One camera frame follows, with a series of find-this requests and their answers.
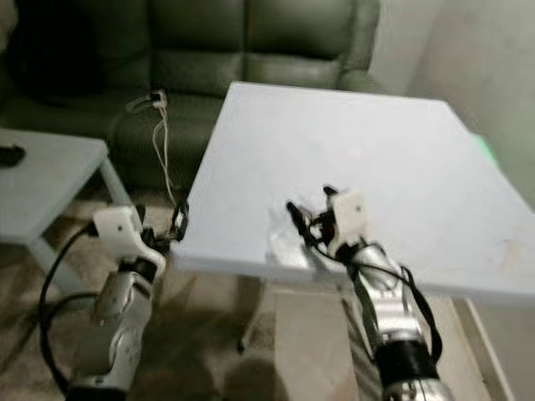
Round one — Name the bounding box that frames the large white table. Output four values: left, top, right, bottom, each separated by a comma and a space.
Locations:
171, 81, 535, 401

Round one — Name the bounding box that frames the black remote control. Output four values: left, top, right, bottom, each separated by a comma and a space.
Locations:
0, 145, 27, 167

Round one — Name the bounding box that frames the small white side table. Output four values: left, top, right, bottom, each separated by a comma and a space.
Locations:
0, 128, 136, 273

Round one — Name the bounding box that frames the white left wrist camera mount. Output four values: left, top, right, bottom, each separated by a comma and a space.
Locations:
92, 205, 160, 261

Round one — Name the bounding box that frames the white charger cable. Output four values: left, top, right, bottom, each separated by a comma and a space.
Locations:
125, 89, 178, 206

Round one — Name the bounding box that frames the dark green leather sofa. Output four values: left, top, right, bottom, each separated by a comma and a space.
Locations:
0, 0, 387, 198

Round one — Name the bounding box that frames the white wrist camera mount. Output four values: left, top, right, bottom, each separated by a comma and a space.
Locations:
92, 205, 160, 261
326, 190, 371, 256

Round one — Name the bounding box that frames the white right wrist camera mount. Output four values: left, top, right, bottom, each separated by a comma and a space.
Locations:
326, 190, 371, 256

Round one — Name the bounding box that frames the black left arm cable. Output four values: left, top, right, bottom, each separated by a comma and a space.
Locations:
39, 224, 101, 395

